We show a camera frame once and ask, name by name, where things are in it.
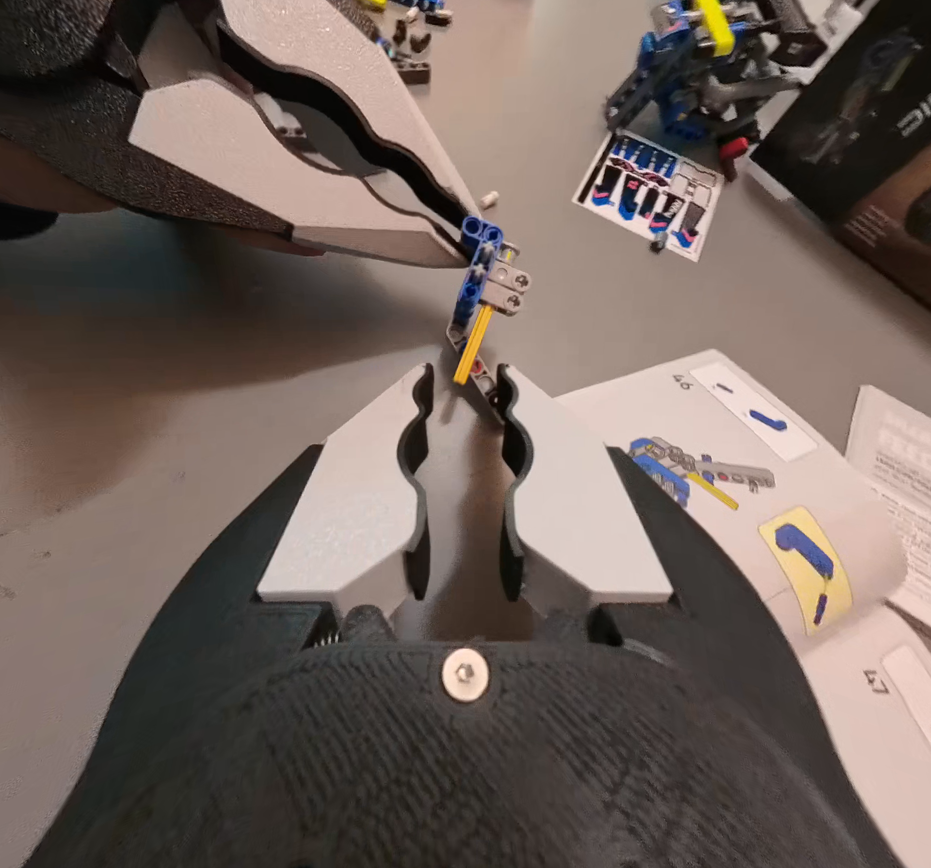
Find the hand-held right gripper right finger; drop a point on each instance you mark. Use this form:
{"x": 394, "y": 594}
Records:
{"x": 589, "y": 519}

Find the closed grey printed leaflet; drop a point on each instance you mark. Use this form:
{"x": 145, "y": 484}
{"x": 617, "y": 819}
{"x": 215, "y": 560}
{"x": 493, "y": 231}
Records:
{"x": 894, "y": 461}

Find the partly built lego car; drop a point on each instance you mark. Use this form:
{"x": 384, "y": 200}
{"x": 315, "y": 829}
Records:
{"x": 698, "y": 61}

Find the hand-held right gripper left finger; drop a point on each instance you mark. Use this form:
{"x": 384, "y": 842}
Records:
{"x": 342, "y": 519}

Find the black lego box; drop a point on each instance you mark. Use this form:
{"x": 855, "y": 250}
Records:
{"x": 858, "y": 141}

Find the person's left hand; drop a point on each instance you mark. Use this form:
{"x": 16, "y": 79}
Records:
{"x": 43, "y": 184}

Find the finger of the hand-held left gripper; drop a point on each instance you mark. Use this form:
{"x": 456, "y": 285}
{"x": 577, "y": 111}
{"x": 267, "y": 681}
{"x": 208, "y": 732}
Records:
{"x": 305, "y": 10}
{"x": 218, "y": 148}

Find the lego instruction booklet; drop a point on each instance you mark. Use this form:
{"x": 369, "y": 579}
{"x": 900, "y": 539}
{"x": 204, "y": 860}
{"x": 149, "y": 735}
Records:
{"x": 727, "y": 533}

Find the lego sticker sheet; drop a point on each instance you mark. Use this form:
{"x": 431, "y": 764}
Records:
{"x": 640, "y": 192}

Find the grey and blue lego assembly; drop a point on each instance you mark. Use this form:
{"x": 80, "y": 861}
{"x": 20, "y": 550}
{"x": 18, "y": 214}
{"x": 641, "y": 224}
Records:
{"x": 473, "y": 286}

